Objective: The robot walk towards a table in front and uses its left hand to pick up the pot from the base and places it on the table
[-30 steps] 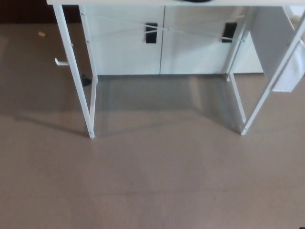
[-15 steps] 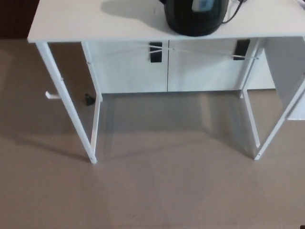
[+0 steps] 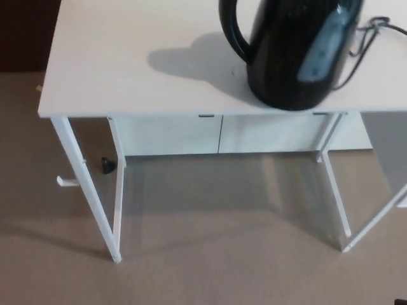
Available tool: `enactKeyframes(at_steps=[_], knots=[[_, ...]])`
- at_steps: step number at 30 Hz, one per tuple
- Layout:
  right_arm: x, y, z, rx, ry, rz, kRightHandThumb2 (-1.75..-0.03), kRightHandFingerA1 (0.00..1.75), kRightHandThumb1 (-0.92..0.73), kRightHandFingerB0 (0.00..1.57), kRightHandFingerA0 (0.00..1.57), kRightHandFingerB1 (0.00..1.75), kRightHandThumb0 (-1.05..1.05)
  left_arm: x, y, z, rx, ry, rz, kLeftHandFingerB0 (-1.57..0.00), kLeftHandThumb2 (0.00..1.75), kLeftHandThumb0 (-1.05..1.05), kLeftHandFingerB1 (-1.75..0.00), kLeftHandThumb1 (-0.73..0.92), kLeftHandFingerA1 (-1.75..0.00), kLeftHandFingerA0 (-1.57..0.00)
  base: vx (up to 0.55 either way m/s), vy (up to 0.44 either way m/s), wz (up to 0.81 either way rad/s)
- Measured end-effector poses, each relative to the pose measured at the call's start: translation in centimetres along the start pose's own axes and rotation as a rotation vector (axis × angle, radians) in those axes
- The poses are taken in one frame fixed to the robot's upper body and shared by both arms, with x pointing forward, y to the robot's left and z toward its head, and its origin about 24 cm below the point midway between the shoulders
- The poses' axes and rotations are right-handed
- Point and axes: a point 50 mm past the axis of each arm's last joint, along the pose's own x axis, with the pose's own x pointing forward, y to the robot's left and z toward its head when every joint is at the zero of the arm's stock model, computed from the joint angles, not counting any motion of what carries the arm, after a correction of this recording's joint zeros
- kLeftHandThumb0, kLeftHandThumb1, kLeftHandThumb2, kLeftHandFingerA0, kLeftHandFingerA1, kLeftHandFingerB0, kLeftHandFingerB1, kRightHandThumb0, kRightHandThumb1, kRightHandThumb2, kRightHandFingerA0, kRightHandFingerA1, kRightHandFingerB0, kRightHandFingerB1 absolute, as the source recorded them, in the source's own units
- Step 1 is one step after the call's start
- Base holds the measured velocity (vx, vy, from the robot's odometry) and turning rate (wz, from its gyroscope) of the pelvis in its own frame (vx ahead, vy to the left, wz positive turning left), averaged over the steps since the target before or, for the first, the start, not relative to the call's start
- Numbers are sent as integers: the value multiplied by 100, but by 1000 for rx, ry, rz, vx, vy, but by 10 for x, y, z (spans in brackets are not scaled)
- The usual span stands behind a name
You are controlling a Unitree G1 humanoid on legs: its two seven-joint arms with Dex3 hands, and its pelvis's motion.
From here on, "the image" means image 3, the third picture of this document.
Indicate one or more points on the white desk drawer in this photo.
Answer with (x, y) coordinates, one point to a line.
(168, 135)
(273, 133)

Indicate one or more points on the small black floor object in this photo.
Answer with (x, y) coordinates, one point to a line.
(107, 165)

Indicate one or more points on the black electric kettle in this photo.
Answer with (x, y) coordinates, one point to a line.
(280, 63)

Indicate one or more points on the white desk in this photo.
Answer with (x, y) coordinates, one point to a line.
(127, 63)

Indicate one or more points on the white desk side hook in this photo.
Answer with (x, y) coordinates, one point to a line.
(63, 181)

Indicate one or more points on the small tan floor object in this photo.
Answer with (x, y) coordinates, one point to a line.
(39, 88)

